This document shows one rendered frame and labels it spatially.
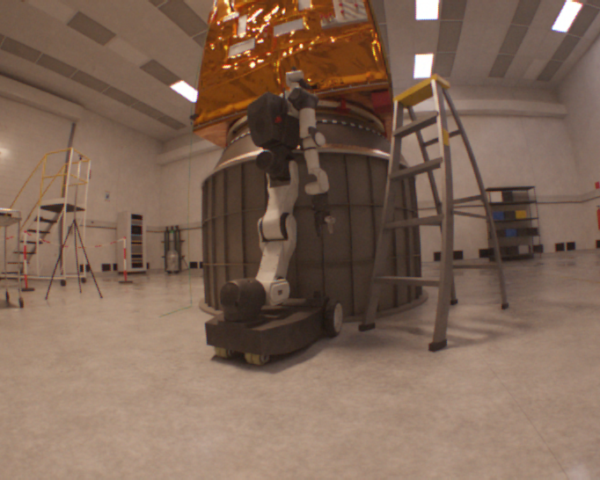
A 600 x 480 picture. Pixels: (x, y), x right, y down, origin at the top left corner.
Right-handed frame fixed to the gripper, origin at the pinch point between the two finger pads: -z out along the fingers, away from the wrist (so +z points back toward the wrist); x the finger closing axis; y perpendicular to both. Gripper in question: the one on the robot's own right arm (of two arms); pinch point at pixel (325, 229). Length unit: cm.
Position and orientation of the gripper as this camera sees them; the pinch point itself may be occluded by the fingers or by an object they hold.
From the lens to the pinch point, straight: 148.3
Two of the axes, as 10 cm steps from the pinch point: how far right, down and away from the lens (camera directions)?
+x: 6.8, -1.8, 7.1
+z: -1.8, -9.8, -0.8
